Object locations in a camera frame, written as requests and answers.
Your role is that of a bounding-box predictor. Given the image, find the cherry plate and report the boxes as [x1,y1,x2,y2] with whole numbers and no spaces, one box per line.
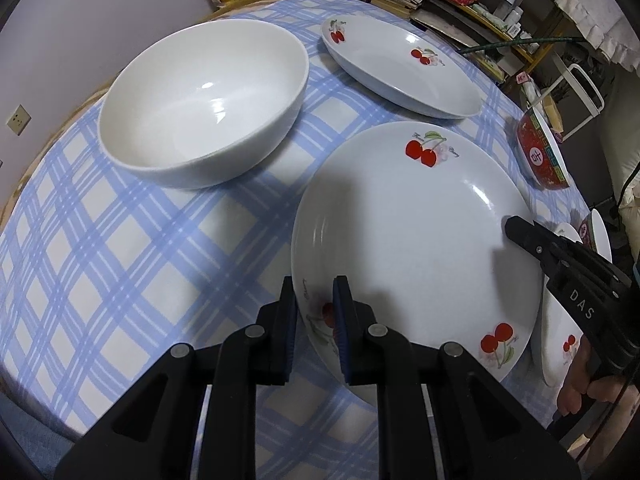
[530,221,586,388]
[321,15,482,119]

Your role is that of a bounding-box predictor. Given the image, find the red bowl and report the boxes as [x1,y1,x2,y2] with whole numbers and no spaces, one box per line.
[515,107,570,191]
[578,209,613,262]

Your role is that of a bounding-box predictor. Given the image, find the large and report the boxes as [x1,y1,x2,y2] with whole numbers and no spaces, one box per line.
[291,122,542,379]

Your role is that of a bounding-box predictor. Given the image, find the plain white bowl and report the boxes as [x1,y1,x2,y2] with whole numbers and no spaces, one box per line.
[98,18,310,190]

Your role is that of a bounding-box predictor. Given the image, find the person's hand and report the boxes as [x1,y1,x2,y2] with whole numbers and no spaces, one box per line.
[556,335,625,416]

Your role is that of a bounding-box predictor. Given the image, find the white utility cart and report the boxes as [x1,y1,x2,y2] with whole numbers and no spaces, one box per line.
[516,55,605,143]

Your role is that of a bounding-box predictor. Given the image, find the blue white checked tablecloth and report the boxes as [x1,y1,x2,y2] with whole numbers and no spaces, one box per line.
[1,0,588,479]

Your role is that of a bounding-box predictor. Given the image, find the cream duvet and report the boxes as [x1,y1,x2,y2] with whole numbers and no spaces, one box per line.
[599,65,639,260]

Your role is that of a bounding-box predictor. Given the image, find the wooden bookshelf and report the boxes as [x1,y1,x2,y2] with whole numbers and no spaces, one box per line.
[364,0,576,86]

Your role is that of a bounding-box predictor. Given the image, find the beige blanket under tablecloth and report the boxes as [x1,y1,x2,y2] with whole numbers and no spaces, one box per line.
[0,79,109,231]

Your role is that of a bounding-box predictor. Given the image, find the wall socket upper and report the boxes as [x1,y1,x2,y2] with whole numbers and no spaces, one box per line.
[6,104,32,136]

